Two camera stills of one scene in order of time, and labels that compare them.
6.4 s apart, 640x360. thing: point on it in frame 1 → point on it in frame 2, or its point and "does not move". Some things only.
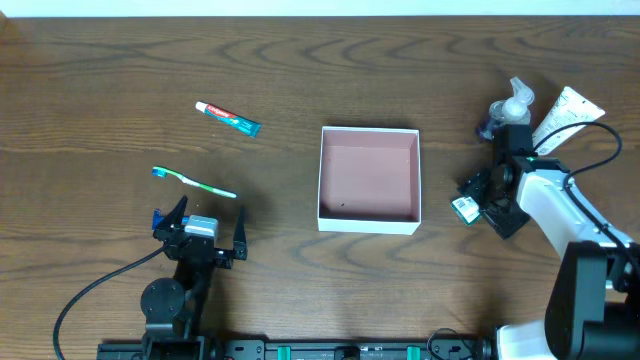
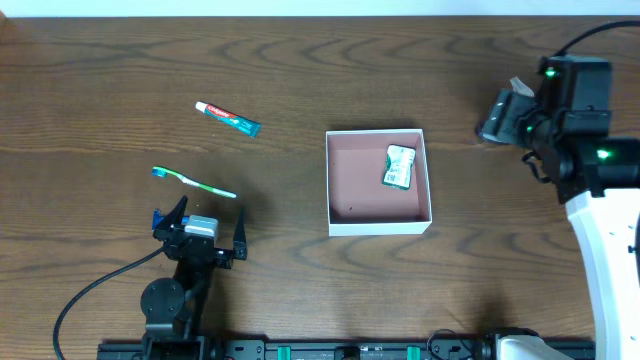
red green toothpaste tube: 250,128 does not move
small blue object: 157,218 does not move
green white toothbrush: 163,172 does not move
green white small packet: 467,208 → 399,166
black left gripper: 201,248 does not move
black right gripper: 486,195 → 505,116
